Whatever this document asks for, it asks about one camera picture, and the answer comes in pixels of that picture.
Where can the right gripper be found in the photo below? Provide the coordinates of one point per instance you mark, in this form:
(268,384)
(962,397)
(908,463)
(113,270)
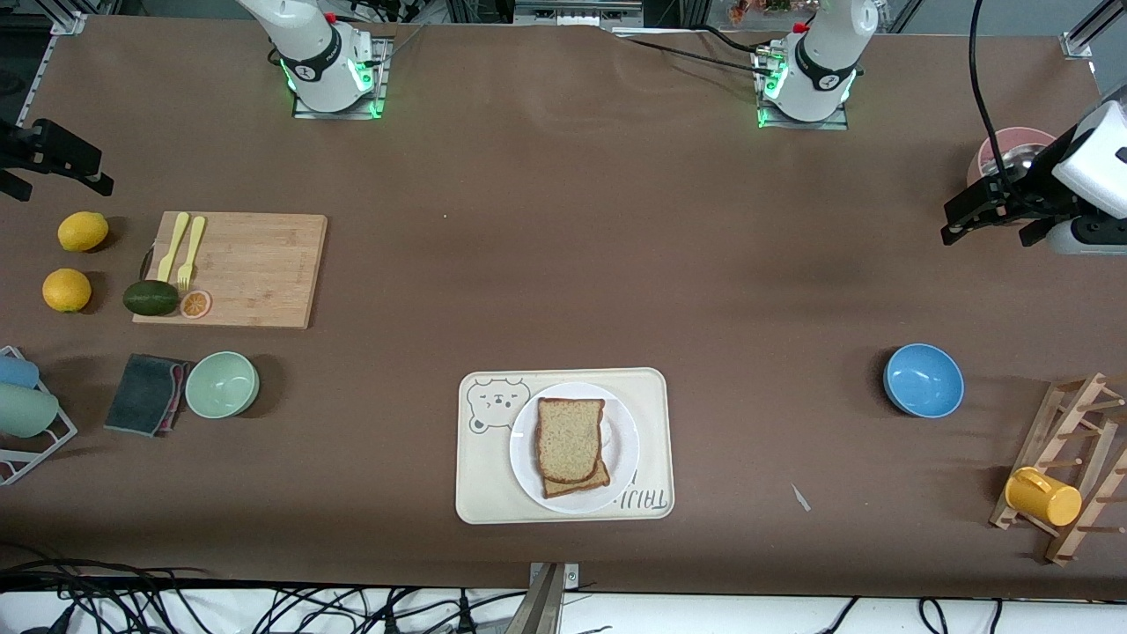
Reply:
(19,146)

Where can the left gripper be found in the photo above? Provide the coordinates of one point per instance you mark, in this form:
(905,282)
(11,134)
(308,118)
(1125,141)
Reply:
(1042,175)

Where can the brown bread slice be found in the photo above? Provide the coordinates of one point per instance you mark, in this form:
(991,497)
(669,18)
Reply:
(570,436)
(581,487)

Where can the white round plate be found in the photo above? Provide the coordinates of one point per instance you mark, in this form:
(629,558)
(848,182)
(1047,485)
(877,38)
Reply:
(524,449)

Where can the pink bowl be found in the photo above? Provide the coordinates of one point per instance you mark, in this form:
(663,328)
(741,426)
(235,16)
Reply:
(979,172)

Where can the metal spoon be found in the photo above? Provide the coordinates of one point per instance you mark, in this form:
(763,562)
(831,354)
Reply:
(1012,163)

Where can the yellow lemon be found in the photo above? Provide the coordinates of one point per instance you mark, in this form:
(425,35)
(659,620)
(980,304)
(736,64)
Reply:
(83,232)
(66,291)

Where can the yellow plastic knife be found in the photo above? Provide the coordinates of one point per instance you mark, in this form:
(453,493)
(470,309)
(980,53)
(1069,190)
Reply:
(173,246)

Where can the dark green avocado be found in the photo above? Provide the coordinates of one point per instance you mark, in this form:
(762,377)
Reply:
(150,298)

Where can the yellow plastic fork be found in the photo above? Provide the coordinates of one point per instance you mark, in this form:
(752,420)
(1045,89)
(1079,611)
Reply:
(192,246)

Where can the blue bowl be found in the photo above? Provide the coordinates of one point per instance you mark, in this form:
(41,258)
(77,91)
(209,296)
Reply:
(924,380)

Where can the toy orange slice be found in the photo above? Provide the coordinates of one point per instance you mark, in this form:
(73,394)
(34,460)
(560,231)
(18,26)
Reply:
(195,305)

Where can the blue plastic cup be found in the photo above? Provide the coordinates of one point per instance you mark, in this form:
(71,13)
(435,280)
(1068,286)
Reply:
(16,372)

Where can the bamboo cutting board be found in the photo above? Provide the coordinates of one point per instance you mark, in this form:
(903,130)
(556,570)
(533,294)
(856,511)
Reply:
(264,264)

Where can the mint green plastic cup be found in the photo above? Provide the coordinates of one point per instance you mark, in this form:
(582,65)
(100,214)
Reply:
(26,411)

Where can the folded grey cloth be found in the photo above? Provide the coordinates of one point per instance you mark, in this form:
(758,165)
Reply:
(141,394)

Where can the wooden mug rack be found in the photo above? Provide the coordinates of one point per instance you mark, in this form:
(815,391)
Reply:
(1049,445)

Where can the pink cloth under grey cloth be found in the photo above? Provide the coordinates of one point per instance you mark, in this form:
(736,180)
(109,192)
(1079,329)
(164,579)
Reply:
(180,396)

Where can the mint green bowl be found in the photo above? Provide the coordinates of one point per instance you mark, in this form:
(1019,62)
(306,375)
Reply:
(222,386)

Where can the yellow mug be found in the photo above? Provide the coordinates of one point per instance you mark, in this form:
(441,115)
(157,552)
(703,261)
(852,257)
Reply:
(1043,500)

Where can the small white tape scrap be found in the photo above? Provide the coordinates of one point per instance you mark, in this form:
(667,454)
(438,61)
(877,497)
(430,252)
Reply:
(800,497)

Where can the grey metal box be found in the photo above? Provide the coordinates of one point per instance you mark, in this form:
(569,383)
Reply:
(577,12)

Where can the cream tray with bear print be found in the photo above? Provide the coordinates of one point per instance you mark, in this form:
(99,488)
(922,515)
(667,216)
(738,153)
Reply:
(484,475)

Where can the aluminium frame rail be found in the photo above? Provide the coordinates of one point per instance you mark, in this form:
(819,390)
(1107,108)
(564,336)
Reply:
(28,99)

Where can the metal table corner bracket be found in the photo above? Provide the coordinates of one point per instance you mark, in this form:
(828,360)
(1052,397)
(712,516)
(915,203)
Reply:
(1078,46)
(69,23)

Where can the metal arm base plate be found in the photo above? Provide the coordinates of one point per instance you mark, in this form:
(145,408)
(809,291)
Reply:
(836,124)
(380,88)

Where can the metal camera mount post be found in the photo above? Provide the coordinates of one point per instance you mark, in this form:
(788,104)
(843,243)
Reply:
(550,599)

